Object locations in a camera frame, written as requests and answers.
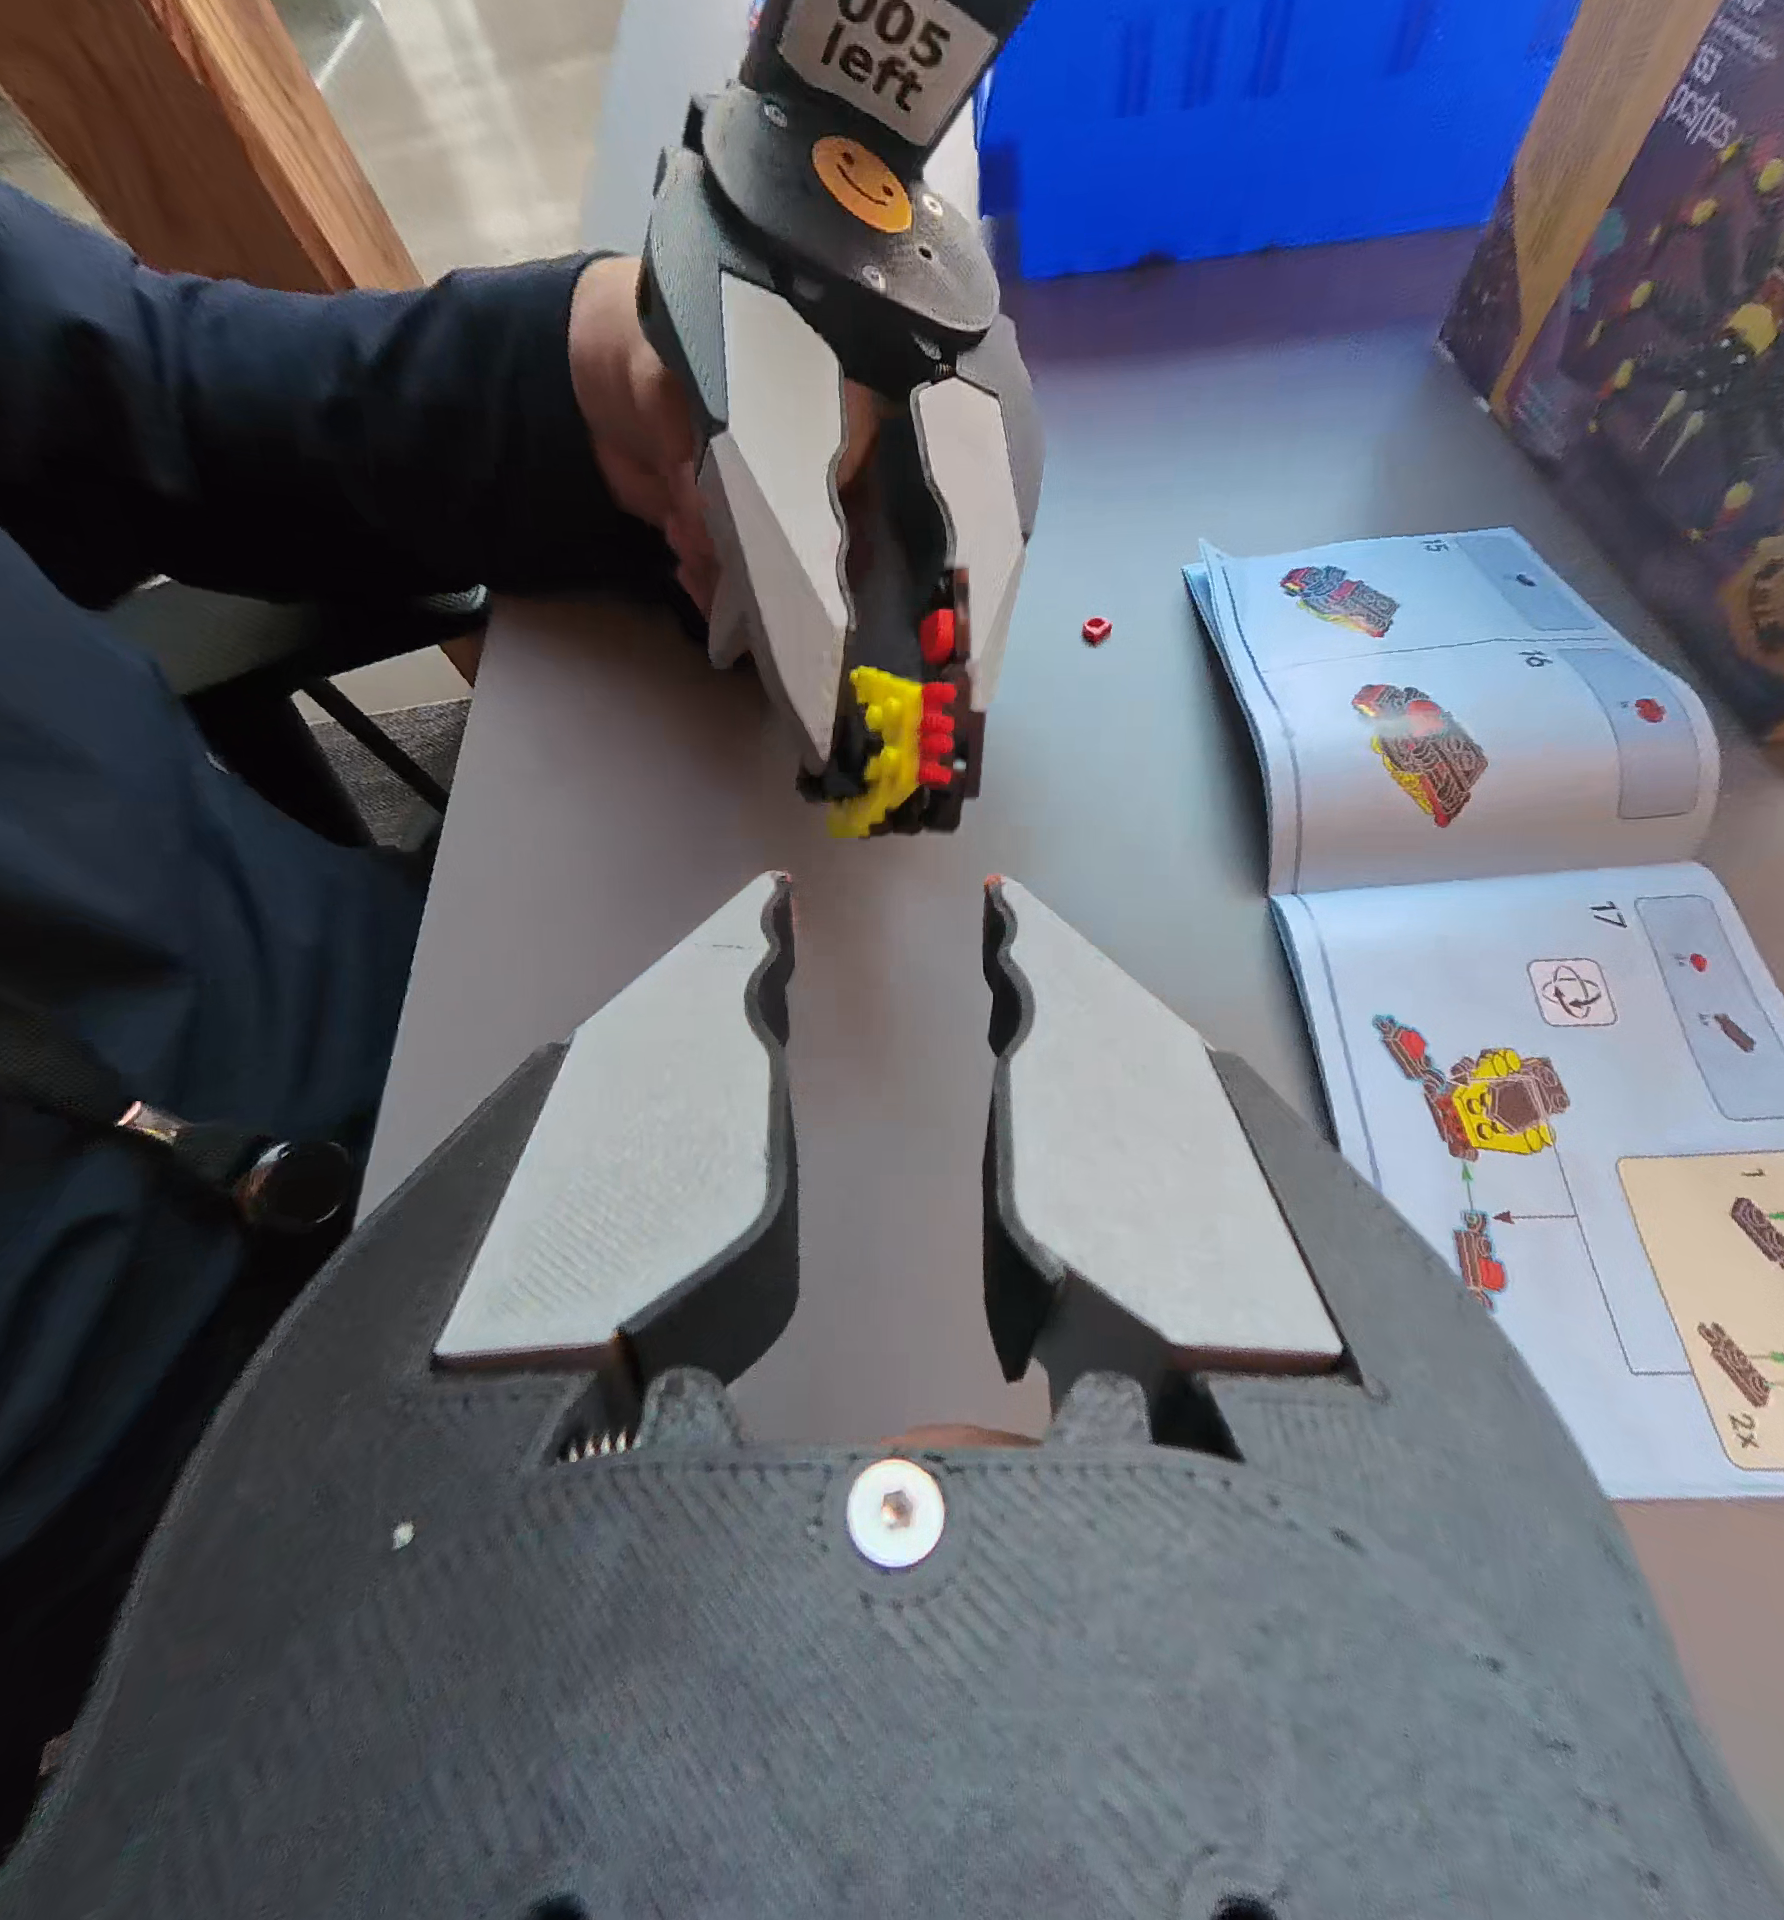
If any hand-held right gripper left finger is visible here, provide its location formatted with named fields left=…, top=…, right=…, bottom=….
left=434, top=869, right=801, bottom=1390

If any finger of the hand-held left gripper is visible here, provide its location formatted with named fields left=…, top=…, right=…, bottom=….
left=906, top=318, right=1046, bottom=752
left=694, top=267, right=858, bottom=767

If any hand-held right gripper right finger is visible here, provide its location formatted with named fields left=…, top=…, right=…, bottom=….
left=978, top=874, right=1354, bottom=1386

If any yellow black red lego model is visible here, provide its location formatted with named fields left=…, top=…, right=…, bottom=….
left=794, top=568, right=985, bottom=843

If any person's left forearm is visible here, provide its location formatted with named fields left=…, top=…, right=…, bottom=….
left=0, top=147, right=684, bottom=620

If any lego instruction booklet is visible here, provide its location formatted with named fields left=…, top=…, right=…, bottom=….
left=1181, top=525, right=1784, bottom=1504

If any purple lego set box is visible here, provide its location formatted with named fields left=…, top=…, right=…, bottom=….
left=1439, top=0, right=1784, bottom=745

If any person's left hand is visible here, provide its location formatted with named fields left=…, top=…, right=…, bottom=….
left=568, top=253, right=729, bottom=620

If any blue plastic bin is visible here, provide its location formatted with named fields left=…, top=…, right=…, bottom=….
left=973, top=0, right=1586, bottom=282

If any grey office chair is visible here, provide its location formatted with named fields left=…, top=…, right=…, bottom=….
left=101, top=575, right=491, bottom=859

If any person's dark clothed body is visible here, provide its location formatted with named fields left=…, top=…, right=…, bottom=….
left=0, top=477, right=436, bottom=1877

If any black strap with buckle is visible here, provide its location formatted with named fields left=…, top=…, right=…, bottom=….
left=0, top=959, right=364, bottom=1236

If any wooden post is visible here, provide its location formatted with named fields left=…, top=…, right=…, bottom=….
left=0, top=0, right=425, bottom=296

